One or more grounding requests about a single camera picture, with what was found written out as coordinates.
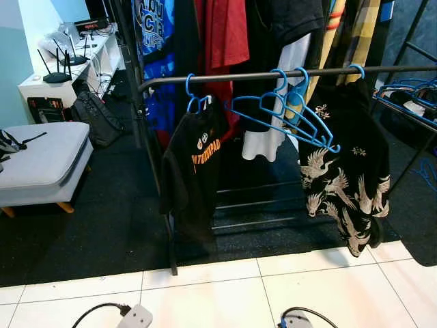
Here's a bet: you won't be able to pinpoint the black display red digits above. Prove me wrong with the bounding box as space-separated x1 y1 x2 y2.
74 18 110 33

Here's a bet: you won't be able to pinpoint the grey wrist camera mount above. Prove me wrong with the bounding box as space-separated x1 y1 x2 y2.
116 304 154 328
281 311 313 328

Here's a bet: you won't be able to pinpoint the black hanging garment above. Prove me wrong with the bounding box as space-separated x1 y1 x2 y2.
246 0 325 76

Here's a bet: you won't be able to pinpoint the black wifi router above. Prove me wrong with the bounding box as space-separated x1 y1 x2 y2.
58 34 93 67
36 46 74 85

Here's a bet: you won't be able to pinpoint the black T-shirt orange print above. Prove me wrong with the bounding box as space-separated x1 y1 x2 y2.
159 96 231 243

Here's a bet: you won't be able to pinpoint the yellow plaid garment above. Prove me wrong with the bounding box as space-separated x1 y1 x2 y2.
341 0 383 86

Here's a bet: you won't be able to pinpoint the blue printed garment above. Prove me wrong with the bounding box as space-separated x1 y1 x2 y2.
133 0 177 134

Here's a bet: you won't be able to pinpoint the red hanging garment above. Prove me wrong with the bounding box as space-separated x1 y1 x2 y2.
195 0 250 137

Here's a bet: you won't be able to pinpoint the colourful striped garment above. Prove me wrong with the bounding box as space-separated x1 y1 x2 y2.
305 0 347 103

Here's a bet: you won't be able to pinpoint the black carpet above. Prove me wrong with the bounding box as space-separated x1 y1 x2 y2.
0 68 437 288

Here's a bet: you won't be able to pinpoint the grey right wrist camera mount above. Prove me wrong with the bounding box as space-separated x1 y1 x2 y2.
281 311 313 328

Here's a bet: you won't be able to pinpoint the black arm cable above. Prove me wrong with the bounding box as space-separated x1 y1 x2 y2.
72 303 130 328
280 307 340 328

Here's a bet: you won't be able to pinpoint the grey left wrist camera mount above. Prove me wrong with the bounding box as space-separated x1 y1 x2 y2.
116 304 154 328

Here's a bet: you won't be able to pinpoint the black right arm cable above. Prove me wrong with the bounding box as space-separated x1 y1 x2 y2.
280 307 340 328

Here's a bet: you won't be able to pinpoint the white desk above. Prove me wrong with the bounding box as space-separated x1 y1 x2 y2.
17 24 127 110

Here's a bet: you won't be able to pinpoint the black metal clothes rack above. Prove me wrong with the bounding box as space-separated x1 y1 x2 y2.
109 0 437 276
369 0 437 199

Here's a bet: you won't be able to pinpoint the grey padded ottoman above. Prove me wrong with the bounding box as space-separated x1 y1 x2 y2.
0 122 94 218

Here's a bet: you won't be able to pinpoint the white hanging garment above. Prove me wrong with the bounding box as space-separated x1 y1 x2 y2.
242 34 311 163

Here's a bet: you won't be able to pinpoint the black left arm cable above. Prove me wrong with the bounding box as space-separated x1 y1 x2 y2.
72 303 130 328

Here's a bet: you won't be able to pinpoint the black printed box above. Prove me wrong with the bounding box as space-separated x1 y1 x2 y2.
27 96 74 124

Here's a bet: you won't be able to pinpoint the black shirt crane print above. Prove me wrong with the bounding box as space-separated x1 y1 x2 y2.
298 79 392 258

